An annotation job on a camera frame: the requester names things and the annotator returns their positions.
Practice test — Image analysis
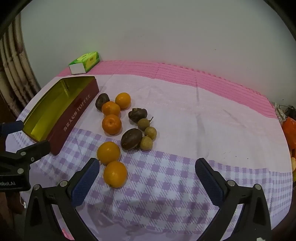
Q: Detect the dark purple passion fruit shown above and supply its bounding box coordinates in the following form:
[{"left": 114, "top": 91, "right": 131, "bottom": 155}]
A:
[
  {"left": 121, "top": 128, "right": 143, "bottom": 151},
  {"left": 95, "top": 93, "right": 110, "bottom": 111}
]

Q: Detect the orange mandarin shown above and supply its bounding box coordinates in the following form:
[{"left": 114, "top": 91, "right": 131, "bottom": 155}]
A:
[
  {"left": 97, "top": 141, "right": 121, "bottom": 165},
  {"left": 102, "top": 101, "right": 121, "bottom": 117},
  {"left": 103, "top": 161, "right": 128, "bottom": 188},
  {"left": 115, "top": 92, "right": 131, "bottom": 109},
  {"left": 102, "top": 114, "right": 122, "bottom": 135}
]

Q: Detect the dark red candy tin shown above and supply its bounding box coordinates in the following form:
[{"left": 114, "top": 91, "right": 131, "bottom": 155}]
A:
[{"left": 22, "top": 76, "right": 99, "bottom": 156}]

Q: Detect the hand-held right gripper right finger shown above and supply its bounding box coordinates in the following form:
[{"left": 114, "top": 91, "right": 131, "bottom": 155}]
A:
[{"left": 195, "top": 158, "right": 271, "bottom": 241}]

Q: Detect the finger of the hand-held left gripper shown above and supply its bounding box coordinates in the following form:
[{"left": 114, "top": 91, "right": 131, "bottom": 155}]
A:
[
  {"left": 0, "top": 120, "right": 24, "bottom": 142},
  {"left": 0, "top": 140, "right": 51, "bottom": 168}
]

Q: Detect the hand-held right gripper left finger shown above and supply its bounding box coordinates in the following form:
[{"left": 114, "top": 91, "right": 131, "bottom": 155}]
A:
[{"left": 24, "top": 158, "right": 100, "bottom": 241}]

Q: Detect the brown longan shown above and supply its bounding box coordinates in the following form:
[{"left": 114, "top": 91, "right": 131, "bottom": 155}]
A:
[
  {"left": 144, "top": 126, "right": 157, "bottom": 140},
  {"left": 138, "top": 117, "right": 154, "bottom": 131},
  {"left": 140, "top": 136, "right": 153, "bottom": 151}
]

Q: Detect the silver foil wrapper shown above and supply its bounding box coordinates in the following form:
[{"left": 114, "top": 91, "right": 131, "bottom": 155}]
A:
[{"left": 274, "top": 103, "right": 287, "bottom": 121}]

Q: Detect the wrinkled dark passion fruit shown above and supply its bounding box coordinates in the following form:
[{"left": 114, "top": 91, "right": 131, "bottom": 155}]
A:
[{"left": 128, "top": 108, "right": 148, "bottom": 126}]

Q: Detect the pink purple checked tablecloth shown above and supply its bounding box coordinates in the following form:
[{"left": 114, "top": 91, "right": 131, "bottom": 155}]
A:
[{"left": 5, "top": 61, "right": 293, "bottom": 241}]

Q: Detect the green tissue box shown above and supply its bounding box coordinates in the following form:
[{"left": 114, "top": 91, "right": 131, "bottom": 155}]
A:
[{"left": 69, "top": 51, "right": 100, "bottom": 75}]

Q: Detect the orange plastic bag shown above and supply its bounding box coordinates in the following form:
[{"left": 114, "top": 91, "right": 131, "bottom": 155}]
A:
[{"left": 282, "top": 117, "right": 296, "bottom": 149}]

